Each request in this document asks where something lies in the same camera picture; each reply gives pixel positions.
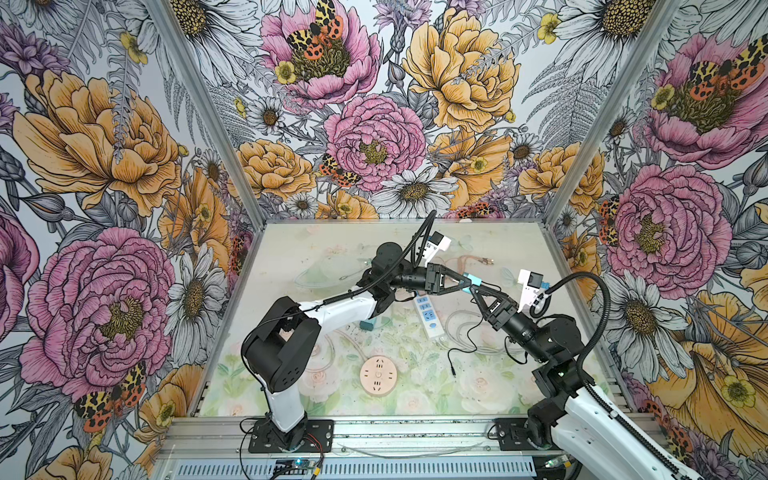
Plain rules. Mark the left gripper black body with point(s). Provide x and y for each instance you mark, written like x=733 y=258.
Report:
x=418 y=277

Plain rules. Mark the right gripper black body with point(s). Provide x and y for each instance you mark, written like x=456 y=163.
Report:
x=520 y=329

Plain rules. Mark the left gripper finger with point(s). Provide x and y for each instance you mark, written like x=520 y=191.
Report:
x=450 y=274
x=441 y=289

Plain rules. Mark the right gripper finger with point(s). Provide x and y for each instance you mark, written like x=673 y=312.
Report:
x=484 y=294
x=487 y=312

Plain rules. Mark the teal charger adapter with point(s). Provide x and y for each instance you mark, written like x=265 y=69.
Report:
x=367 y=325
x=472 y=281

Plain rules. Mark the white blue power strip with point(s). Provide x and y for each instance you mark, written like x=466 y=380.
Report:
x=429 y=319

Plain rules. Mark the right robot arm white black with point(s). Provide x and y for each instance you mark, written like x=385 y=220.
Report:
x=575 y=415

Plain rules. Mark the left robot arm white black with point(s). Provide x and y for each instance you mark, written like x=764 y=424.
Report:
x=276 y=352

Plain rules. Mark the round pink power socket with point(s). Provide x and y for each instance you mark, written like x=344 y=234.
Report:
x=378 y=376

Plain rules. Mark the green circuit board right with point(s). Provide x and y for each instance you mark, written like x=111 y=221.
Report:
x=561 y=461

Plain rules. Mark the green circuit board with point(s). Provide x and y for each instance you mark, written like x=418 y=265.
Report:
x=297 y=466
x=561 y=461

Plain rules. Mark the green circuit board left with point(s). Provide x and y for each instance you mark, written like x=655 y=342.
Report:
x=297 y=466

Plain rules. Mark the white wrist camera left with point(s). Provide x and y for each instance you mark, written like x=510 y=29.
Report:
x=436 y=243

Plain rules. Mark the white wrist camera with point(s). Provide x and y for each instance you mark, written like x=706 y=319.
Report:
x=436 y=243
x=534 y=288

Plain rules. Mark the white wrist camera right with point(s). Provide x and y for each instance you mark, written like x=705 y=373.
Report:
x=534 y=288

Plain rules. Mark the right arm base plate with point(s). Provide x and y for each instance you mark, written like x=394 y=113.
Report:
x=518 y=434

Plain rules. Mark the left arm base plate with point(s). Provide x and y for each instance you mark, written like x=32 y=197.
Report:
x=308 y=436

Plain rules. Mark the aluminium front rail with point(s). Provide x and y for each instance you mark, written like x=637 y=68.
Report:
x=397 y=436

